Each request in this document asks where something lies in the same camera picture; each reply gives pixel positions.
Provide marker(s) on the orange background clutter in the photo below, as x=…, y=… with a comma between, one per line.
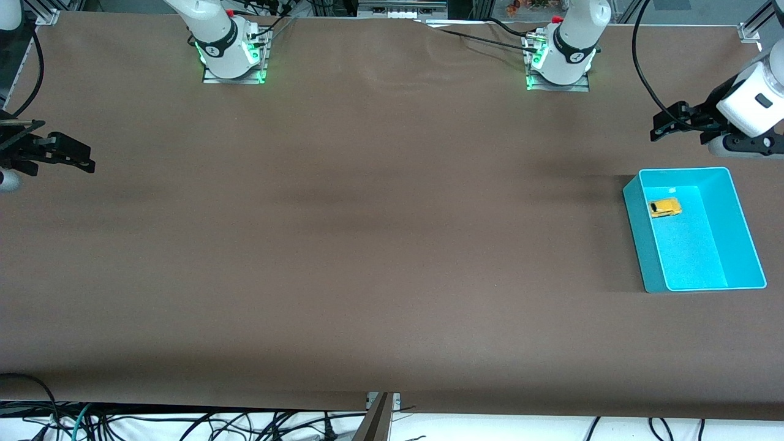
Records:
x=527, y=6

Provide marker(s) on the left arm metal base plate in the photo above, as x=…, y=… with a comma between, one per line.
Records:
x=579, y=87

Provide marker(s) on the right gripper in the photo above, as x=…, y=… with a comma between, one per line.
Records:
x=17, y=149

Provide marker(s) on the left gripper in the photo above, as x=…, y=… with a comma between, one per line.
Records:
x=705, y=117

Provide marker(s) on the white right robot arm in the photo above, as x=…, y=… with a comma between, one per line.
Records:
x=214, y=37

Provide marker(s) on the metal table clamp bracket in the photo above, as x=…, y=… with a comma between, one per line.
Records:
x=375, y=424

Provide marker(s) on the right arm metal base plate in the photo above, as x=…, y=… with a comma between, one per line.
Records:
x=245, y=80

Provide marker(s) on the aluminium frame corner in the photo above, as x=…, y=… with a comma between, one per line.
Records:
x=48, y=13
x=753, y=27

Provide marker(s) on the teal plastic bin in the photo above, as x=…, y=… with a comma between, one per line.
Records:
x=692, y=257

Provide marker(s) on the yellow beetle toy car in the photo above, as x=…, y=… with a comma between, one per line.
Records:
x=664, y=208

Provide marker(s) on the brown table cover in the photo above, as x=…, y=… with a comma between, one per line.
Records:
x=392, y=184

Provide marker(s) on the grey electronics box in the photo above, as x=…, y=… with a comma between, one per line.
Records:
x=401, y=9

